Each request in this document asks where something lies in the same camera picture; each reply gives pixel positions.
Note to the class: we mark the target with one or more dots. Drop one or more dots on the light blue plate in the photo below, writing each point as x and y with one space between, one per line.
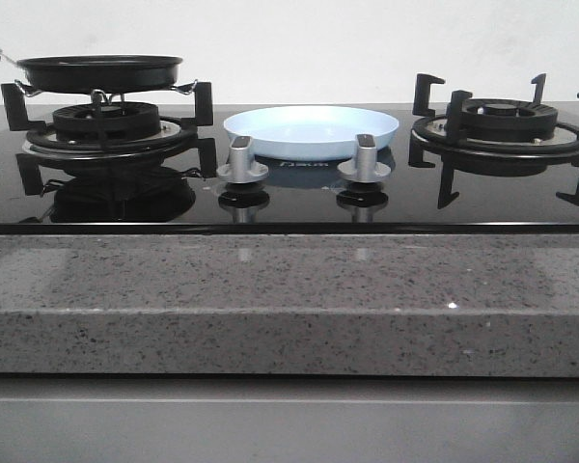
310 132

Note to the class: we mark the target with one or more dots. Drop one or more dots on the black frying pan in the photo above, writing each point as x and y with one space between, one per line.
113 74

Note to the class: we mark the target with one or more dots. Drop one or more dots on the left silver stove knob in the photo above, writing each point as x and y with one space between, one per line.
242 168

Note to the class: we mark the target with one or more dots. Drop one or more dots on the silver stove knob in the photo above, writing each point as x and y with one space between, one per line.
242 168
364 167

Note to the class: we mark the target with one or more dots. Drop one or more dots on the right silver stove knob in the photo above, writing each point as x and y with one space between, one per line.
364 167

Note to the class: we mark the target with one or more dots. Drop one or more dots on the black glass gas cooktop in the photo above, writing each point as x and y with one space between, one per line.
430 192

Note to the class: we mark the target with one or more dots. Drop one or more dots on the left burner with black grate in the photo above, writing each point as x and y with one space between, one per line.
103 129

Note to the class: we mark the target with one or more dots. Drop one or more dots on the burner with black grate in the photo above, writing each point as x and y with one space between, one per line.
491 128
103 129

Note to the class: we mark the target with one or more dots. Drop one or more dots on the right burner with black grate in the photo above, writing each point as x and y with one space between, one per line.
491 128

